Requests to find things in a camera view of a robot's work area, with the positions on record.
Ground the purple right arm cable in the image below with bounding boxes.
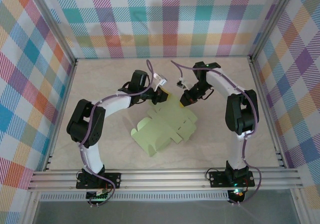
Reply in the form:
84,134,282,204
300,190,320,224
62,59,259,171
170,60,263,206

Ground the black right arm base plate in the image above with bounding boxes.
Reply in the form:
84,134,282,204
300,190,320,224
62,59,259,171
208,170,256,188

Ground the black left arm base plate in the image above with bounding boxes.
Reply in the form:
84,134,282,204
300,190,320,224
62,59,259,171
75,171,123,190

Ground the aluminium table side rail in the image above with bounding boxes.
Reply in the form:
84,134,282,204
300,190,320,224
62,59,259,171
42,58,79,172
248,56,288,169

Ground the aluminium front mounting rail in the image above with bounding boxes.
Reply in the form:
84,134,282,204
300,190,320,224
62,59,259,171
26,168,302,192

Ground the aluminium frame leg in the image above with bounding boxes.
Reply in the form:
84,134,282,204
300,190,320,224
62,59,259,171
21,191,42,224
290,188,311,224

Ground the light green paper box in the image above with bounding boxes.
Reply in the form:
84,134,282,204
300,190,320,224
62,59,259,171
130,93,198,157

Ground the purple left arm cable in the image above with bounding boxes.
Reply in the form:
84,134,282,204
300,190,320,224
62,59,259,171
78,59,155,207

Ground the aluminium frame post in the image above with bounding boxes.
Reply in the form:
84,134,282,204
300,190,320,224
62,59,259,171
26,0,79,67
248,0,301,62

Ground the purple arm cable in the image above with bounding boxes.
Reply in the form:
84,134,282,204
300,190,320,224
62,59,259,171
78,59,155,207
170,60,263,206

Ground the slotted grey cable duct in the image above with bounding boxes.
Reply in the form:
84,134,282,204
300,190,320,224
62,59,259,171
39,193,230,201

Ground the green circuit board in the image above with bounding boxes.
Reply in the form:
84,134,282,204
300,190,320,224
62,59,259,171
86,188,111,201

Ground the black controller with lit LED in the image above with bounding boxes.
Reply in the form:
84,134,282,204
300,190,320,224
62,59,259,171
228,187,245,202

